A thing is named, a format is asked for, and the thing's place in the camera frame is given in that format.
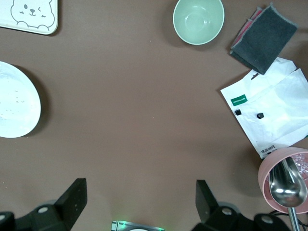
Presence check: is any pale green bowl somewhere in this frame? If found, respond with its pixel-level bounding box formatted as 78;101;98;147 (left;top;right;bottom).
172;0;225;46

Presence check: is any cream bear print tray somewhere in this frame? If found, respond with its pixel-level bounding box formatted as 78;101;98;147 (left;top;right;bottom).
0;0;59;36

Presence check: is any pink bowl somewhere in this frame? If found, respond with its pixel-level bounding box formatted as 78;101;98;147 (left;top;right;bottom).
257;147;308;215

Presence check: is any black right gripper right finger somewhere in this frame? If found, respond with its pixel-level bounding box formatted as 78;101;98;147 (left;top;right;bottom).
192;180;256;231

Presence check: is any metal scoop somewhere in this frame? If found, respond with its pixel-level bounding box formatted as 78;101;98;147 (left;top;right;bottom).
269;156;308;231

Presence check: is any pink folded cloth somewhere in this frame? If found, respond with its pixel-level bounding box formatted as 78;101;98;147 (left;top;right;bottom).
234;6;264;48

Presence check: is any white round plate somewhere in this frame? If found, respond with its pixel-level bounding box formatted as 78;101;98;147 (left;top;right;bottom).
0;61;41;139

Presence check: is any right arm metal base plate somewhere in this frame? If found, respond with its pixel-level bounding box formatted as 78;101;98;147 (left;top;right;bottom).
111;220;166;231

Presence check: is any white plastic bag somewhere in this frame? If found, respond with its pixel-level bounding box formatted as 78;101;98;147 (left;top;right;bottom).
220;57;308;159

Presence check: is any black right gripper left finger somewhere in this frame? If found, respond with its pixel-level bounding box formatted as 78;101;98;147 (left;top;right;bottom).
14;178;87;231

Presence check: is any dark grey folded cloth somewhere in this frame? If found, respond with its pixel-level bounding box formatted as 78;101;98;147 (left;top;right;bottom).
229;2;298;75

